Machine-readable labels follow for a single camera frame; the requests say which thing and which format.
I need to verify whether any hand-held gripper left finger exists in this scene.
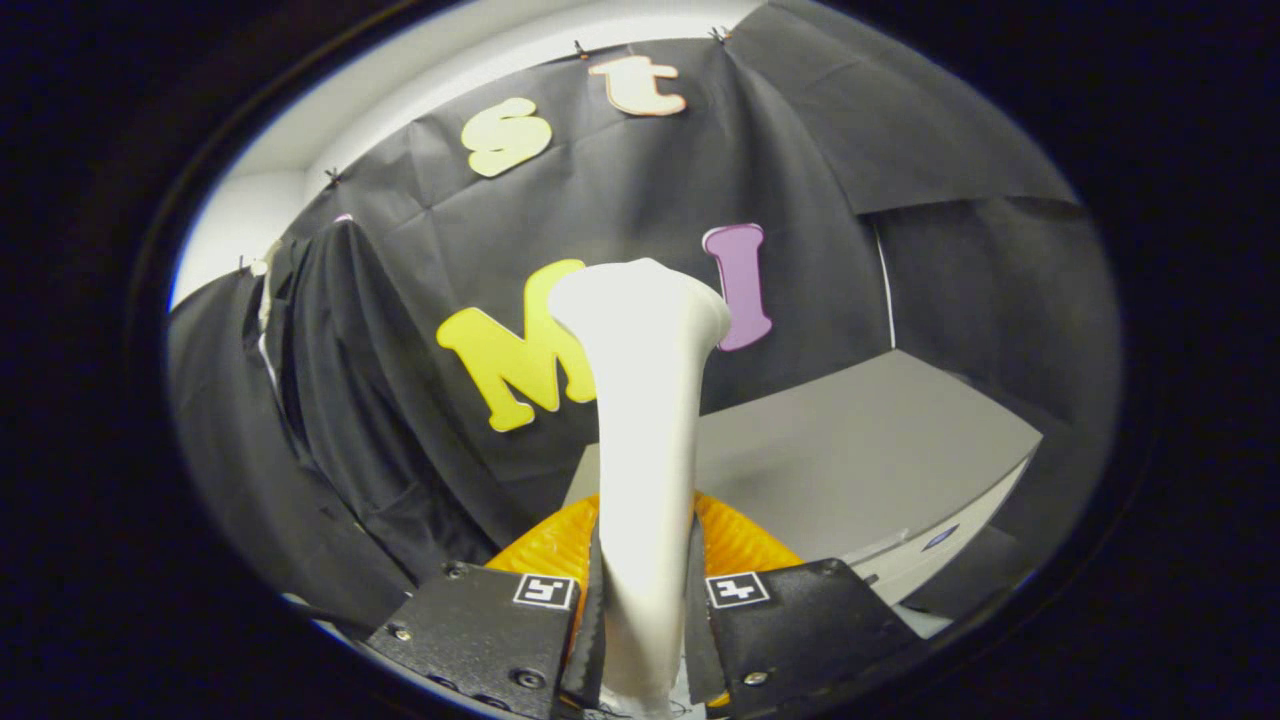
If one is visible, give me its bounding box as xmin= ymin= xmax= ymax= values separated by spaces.
xmin=365 ymin=492 xmax=608 ymax=720

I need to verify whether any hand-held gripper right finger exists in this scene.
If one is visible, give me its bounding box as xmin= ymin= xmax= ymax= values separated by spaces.
xmin=683 ymin=490 xmax=921 ymax=720

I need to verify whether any white garment steamer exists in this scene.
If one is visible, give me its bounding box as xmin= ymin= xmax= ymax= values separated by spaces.
xmin=548 ymin=258 xmax=733 ymax=720

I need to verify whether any black suit jacket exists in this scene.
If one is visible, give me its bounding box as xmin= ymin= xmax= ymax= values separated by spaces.
xmin=262 ymin=218 xmax=501 ymax=586

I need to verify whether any grey cabinet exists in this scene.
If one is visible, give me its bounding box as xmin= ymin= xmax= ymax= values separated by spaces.
xmin=565 ymin=348 xmax=1043 ymax=606

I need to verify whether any black backdrop cloth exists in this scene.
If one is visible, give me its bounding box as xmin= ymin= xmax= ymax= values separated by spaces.
xmin=168 ymin=0 xmax=1121 ymax=641

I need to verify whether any thin white cable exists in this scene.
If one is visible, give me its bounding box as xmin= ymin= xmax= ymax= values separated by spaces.
xmin=873 ymin=218 xmax=898 ymax=353

